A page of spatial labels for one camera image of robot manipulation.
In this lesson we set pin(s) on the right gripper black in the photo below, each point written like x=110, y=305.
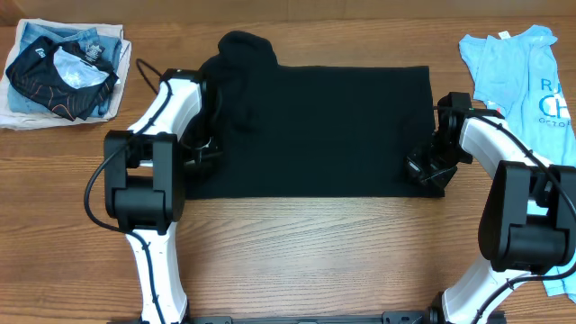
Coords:
x=415, y=165

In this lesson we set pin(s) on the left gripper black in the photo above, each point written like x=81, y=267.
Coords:
x=202, y=165

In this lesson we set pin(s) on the black t-shirt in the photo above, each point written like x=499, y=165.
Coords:
x=313, y=131

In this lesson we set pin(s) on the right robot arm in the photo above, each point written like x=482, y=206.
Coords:
x=527, y=228

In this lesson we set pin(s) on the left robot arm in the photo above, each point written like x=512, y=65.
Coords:
x=144, y=183

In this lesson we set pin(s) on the light blue t-shirt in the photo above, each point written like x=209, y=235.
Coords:
x=518, y=77

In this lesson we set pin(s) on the folded black patterned shirt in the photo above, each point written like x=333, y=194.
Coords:
x=62, y=78

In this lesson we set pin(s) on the folded beige cloth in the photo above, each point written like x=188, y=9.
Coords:
x=31, y=121

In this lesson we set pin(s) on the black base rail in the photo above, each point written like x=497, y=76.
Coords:
x=388, y=317

